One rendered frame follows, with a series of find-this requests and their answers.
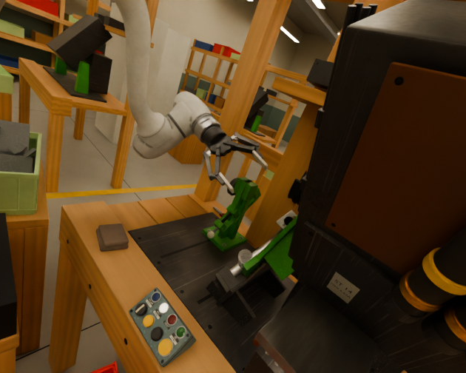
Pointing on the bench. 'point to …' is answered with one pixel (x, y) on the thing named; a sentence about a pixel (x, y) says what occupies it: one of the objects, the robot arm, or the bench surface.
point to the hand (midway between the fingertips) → (247, 176)
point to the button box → (180, 344)
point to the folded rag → (112, 237)
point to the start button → (165, 346)
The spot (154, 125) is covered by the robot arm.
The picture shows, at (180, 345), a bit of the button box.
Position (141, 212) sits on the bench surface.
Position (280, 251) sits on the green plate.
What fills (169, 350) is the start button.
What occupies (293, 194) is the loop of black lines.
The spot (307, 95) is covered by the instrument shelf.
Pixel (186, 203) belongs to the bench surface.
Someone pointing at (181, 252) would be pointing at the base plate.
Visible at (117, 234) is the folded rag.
